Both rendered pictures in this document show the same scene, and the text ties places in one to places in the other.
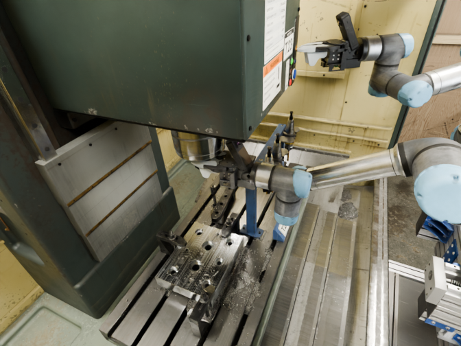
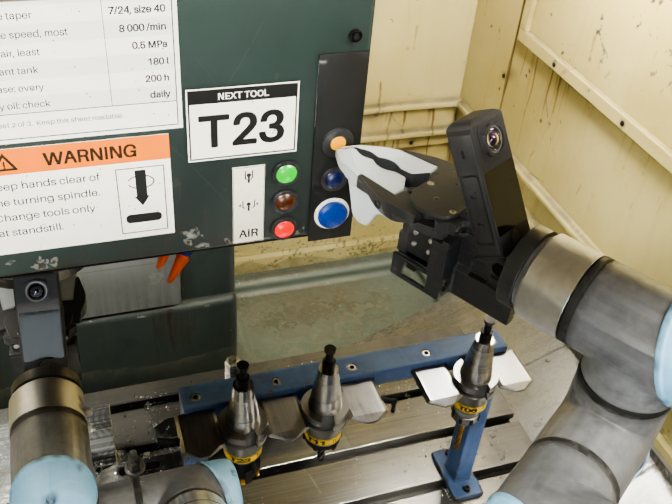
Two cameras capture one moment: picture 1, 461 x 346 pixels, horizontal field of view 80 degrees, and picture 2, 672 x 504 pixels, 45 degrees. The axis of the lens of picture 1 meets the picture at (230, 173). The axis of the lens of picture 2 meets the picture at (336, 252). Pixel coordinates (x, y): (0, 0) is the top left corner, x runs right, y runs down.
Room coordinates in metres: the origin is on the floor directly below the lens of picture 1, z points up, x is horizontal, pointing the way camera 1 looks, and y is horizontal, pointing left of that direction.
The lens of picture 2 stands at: (0.43, -0.66, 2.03)
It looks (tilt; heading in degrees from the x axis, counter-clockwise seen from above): 38 degrees down; 42
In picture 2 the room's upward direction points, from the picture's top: 5 degrees clockwise
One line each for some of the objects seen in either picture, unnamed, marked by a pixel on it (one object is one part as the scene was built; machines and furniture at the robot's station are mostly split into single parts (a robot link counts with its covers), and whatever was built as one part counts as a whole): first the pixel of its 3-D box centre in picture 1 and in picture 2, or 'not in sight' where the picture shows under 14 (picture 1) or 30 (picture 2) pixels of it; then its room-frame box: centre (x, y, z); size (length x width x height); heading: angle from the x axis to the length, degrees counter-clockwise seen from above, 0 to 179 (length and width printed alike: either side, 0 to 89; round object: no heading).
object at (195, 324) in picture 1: (204, 306); not in sight; (0.47, 0.12, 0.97); 0.13 x 0.03 x 0.15; 153
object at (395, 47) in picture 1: (391, 47); (648, 337); (0.92, -0.55, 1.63); 0.11 x 0.08 x 0.09; 93
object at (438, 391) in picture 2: (287, 139); (438, 387); (1.11, -0.27, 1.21); 0.07 x 0.05 x 0.01; 63
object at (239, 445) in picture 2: not in sight; (242, 426); (0.86, -0.15, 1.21); 0.06 x 0.06 x 0.03
